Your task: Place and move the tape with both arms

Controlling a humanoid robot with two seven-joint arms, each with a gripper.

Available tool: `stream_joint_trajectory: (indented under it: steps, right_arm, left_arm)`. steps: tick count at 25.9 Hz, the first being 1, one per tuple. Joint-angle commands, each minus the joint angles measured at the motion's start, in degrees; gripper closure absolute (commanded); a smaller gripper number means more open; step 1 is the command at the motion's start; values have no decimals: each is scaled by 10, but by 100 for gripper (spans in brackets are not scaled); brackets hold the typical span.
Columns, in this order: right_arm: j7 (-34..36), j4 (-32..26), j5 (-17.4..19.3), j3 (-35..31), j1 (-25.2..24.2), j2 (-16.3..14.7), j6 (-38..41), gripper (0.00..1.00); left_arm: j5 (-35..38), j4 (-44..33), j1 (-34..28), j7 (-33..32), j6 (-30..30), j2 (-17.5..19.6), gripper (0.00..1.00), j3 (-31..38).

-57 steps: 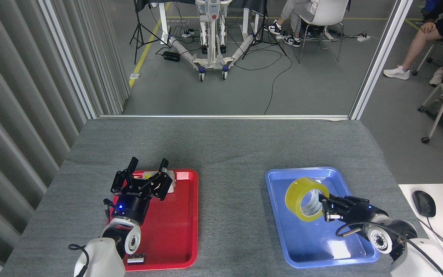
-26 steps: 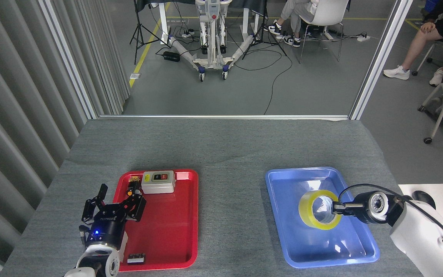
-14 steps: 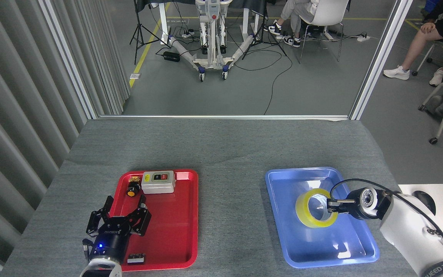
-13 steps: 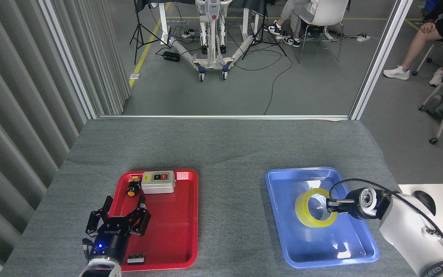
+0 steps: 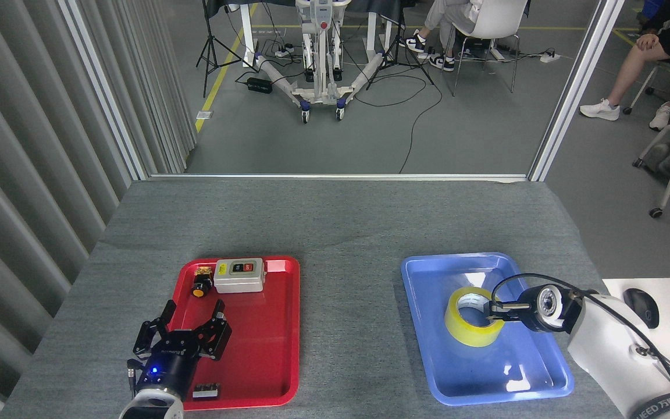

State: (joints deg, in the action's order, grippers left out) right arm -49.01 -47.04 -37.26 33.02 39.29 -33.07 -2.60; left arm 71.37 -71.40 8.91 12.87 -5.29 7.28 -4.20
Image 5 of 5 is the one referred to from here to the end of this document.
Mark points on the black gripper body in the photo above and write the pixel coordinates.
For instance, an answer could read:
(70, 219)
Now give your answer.
(172, 361)
(528, 311)

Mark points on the silver frame post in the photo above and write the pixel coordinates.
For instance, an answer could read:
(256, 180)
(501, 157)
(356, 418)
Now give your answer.
(105, 93)
(573, 93)

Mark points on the person in dark shorts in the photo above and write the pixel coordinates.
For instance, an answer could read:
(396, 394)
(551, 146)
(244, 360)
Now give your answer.
(631, 70)

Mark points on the black computer mouse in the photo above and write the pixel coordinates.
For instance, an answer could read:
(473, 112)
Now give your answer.
(644, 311)

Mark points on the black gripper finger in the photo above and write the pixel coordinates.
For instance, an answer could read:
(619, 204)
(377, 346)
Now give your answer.
(149, 340)
(216, 340)
(503, 306)
(503, 317)

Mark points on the silver frame crossbar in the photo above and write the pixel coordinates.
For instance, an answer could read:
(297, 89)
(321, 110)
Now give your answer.
(341, 176)

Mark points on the person's hand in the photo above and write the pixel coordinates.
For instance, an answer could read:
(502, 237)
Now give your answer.
(648, 42)

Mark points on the small black terminal block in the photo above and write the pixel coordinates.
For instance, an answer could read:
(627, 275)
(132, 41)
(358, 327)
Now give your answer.
(206, 391)

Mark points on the white stand on wheels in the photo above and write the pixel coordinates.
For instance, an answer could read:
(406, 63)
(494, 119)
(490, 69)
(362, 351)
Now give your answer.
(320, 87)

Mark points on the black power adapter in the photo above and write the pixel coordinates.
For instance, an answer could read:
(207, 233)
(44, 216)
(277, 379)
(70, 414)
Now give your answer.
(259, 85)

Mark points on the blue plastic tray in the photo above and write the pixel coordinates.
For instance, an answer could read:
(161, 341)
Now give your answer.
(486, 372)

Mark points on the grey push button switch box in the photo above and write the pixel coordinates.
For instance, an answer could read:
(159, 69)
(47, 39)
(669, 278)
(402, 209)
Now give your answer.
(239, 282)

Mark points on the black yellow push button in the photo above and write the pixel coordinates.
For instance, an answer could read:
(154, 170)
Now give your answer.
(200, 286)

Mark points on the red plastic tray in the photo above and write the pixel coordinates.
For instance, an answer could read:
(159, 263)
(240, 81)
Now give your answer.
(265, 349)

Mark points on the white shell chair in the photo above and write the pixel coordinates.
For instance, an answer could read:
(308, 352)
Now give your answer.
(492, 20)

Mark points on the black tripod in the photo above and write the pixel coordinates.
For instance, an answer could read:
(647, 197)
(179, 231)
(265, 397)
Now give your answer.
(398, 49)
(213, 46)

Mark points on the grey frame chair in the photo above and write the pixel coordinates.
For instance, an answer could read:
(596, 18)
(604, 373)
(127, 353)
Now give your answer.
(643, 87)

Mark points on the white power strip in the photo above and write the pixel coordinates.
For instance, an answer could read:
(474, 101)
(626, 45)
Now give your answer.
(550, 57)

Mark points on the person in white chair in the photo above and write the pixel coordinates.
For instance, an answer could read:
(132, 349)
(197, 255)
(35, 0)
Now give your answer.
(442, 14)

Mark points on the yellow tape roll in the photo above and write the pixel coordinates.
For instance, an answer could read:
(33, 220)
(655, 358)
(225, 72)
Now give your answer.
(469, 334)

